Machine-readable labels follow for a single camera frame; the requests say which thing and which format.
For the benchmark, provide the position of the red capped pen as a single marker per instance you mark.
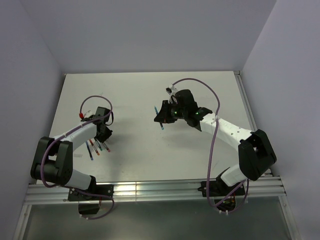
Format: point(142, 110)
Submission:
point(94, 147)

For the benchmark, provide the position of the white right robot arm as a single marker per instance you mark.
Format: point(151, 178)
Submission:
point(255, 152)

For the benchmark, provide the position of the green capped pen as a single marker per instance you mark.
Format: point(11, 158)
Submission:
point(98, 144)

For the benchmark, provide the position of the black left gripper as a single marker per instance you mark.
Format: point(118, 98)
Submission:
point(107, 135)

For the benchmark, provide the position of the magenta capped pen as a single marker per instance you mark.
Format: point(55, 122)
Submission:
point(106, 147)

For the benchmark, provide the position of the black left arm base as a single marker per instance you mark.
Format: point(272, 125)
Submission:
point(92, 195)

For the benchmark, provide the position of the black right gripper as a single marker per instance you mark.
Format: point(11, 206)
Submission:
point(163, 115)

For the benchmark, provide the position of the aluminium side rail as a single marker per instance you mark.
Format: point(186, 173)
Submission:
point(245, 100)

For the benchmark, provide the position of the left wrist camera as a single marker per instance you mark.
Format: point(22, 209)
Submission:
point(86, 115)

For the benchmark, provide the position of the light blue pen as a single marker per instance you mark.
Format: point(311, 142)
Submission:
point(156, 119)

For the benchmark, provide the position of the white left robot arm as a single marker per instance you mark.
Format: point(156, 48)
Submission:
point(53, 159)

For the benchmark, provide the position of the aluminium front rail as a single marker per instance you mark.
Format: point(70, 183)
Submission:
point(151, 191)

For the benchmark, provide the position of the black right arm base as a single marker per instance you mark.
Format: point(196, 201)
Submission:
point(218, 188)

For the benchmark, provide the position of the dark blue capped pen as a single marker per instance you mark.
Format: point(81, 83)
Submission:
point(89, 151)

